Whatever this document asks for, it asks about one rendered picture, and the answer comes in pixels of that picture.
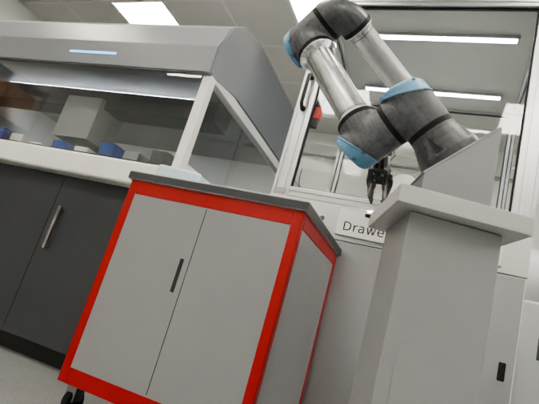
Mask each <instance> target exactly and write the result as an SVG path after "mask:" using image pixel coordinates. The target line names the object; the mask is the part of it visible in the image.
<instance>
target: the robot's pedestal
mask: <svg viewBox="0 0 539 404"><path fill-rule="evenodd" d="M534 226H535V218H532V217H529V216H524V215H521V214H517V213H514V212H509V211H505V210H502V209H499V208H494V207H490V206H487V205H484V204H478V203H475V202H472V201H469V200H463V199H461V198H457V197H454V196H449V195H445V194H442V193H438V192H433V191H430V190H427V189H424V188H418V187H415V186H411V185H409V184H403V183H401V184H400V185H399V186H398V187H397V188H396V189H395V190H394V191H393V192H392V193H391V194H390V195H389V196H388V198H386V199H385V201H384V202H382V203H381V205H380V206H378V207H377V209H376V210H374V211H373V213H372V214H371V216H370V220H369V224H368V228H373V229H376V230H379V231H383V232H385V233H386V234H385V238H384V242H383V249H382V252H381V257H380V261H379V267H378V271H377V275H376V279H375V286H374V289H373V293H372V298H371V304H370V308H369V312H368V316H367V323H366V327H365V330H364V335H363V341H362V345H361V349H360V353H359V359H358V364H357V367H356V371H355V378H354V382H353V386H352V390H351V396H350V401H349V404H477V403H478V398H479V392H480V382H481V376H482V370H483V364H484V355H485V349H486V344H487V338H488V327H489V322H490V317H491V311H492V301H493V295H494V289H495V284H496V274H497V269H498V263H499V257H500V251H501V246H503V245H507V244H511V243H513V242H516V241H519V240H524V239H526V238H529V237H531V236H533V232H534Z"/></svg>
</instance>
